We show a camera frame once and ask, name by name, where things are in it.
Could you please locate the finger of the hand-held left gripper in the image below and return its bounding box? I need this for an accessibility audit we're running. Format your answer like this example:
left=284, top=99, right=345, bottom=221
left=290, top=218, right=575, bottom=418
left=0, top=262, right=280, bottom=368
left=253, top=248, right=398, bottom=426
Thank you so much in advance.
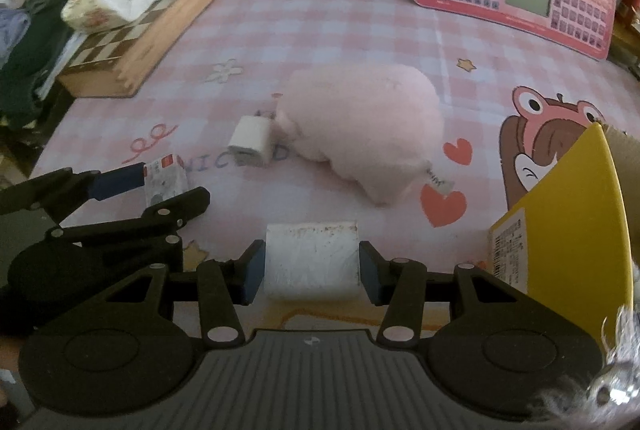
left=47, top=187, right=211, bottom=268
left=0, top=162, right=147, bottom=216

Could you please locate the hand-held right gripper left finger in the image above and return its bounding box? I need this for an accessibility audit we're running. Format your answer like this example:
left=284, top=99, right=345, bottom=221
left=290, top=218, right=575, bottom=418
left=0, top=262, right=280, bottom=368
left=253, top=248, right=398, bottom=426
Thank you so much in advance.
left=50, top=239, right=267, bottom=346

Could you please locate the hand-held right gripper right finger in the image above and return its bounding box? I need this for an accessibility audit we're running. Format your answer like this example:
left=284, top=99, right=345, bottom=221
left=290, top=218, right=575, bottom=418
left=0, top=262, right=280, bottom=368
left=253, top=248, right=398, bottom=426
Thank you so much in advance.
left=359, top=240, right=576, bottom=346

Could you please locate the large white charger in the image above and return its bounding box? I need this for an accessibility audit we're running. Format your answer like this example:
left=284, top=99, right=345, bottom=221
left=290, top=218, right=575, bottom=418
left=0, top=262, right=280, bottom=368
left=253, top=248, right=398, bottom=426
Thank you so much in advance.
left=264, top=221, right=361, bottom=301

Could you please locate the yellow cardboard box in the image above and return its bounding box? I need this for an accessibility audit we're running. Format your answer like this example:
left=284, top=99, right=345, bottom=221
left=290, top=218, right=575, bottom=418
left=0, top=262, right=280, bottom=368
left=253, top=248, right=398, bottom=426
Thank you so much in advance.
left=487, top=122, right=640, bottom=351

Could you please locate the small white cube charger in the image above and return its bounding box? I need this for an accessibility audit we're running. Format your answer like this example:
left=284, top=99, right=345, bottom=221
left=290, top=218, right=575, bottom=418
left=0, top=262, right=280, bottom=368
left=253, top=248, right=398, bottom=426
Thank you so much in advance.
left=227, top=110, right=281, bottom=168

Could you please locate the wooden chess board box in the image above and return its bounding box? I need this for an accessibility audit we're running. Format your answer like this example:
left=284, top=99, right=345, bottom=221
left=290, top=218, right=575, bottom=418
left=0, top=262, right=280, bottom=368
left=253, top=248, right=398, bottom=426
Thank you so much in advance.
left=57, top=0, right=236, bottom=98

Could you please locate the pink pig plush toy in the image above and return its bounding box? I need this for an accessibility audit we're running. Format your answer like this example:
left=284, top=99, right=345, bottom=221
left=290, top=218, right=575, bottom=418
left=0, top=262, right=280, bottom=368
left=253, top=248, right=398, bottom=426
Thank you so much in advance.
left=275, top=64, right=453, bottom=207

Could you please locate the pile of dark clothes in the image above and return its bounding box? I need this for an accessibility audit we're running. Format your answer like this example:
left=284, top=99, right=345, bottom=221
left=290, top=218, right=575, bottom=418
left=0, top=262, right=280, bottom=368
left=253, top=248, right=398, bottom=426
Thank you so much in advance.
left=0, top=0, right=91, bottom=131

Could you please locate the pink checked tablecloth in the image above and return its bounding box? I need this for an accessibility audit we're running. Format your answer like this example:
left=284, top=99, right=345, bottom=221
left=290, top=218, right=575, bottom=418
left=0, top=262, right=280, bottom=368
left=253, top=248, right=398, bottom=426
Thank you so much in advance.
left=30, top=0, right=640, bottom=346

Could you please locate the grey furry keychain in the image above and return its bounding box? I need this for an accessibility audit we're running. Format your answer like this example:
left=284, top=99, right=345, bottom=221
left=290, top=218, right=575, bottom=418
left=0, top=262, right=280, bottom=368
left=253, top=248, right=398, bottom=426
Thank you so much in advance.
left=537, top=260, right=640, bottom=426

